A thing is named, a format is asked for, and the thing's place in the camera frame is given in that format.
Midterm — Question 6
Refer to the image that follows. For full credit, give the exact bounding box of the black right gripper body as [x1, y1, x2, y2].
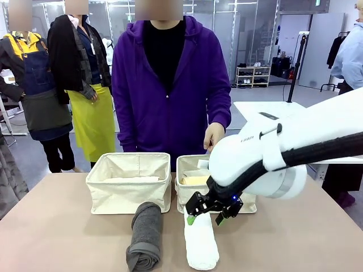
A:
[185, 192, 244, 218]

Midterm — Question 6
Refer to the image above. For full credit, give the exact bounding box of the white towel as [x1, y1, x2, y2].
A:
[183, 205, 220, 270]

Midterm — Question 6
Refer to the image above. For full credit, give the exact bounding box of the yellow towel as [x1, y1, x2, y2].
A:
[181, 175, 212, 187]

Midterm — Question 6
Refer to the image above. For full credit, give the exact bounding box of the grey towel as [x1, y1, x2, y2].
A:
[125, 201, 164, 272]

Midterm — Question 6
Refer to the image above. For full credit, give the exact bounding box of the purple-sleeved left forearm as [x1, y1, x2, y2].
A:
[208, 84, 232, 134]

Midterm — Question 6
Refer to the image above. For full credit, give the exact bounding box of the purple-sleeved right forearm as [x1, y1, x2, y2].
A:
[112, 93, 137, 152]

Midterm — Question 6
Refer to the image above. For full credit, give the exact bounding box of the person's left hand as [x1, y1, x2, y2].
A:
[203, 122, 226, 150]

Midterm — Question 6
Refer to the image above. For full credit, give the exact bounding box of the cream fabric basket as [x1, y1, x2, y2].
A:
[175, 154, 258, 214]
[85, 152, 172, 215]

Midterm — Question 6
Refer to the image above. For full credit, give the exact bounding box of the white table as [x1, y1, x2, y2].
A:
[233, 101, 363, 180]

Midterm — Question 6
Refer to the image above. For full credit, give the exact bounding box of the person in purple hoodie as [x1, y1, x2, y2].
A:
[111, 15, 232, 172]

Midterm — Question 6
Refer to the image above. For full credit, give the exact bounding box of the wooden shoe rack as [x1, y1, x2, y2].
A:
[235, 65, 272, 88]

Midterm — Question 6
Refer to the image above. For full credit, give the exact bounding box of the mannequin with yellow-green apron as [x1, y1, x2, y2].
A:
[47, 14, 119, 169]

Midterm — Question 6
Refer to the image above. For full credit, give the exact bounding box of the black bags pile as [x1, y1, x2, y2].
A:
[271, 56, 293, 79]

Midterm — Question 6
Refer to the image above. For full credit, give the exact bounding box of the grey furry cloth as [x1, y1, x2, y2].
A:
[0, 131, 29, 220]

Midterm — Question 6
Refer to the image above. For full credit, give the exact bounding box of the mannequin with denim apron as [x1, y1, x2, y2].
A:
[0, 31, 76, 173]

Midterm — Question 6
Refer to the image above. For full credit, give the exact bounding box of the clothes rack with black garment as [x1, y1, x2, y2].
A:
[320, 31, 351, 93]

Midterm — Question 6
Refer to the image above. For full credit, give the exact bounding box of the person in light blue shirt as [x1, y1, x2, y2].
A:
[322, 2, 363, 209]

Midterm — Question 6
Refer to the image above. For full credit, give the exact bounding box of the black braided cable sleeve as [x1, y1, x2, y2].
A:
[206, 131, 363, 203]

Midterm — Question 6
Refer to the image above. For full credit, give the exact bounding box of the black camera stand pole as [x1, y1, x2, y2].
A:
[286, 31, 310, 103]

